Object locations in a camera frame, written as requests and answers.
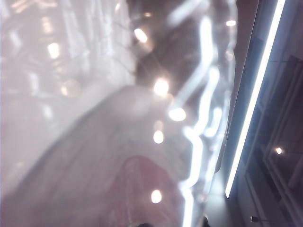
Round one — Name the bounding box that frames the clear water bottle red label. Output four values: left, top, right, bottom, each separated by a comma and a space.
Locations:
0, 0, 238, 227

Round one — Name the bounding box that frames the long ceiling light strip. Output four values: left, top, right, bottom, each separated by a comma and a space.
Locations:
224, 0, 287, 199

